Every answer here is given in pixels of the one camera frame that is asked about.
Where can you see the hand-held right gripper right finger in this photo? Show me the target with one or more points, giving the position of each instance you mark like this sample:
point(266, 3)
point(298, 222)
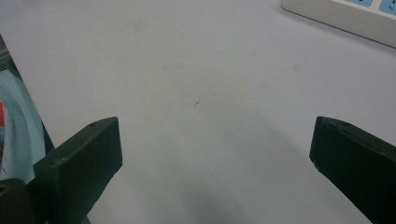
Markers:
point(358, 161)

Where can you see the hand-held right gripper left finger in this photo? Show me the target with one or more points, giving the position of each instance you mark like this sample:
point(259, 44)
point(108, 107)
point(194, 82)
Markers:
point(81, 161)

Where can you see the light blue bucket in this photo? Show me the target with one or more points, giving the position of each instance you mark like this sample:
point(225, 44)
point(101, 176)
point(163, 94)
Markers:
point(18, 130)

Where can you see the white power strip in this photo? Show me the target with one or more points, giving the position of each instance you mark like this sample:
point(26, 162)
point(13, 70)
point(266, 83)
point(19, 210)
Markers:
point(342, 18)

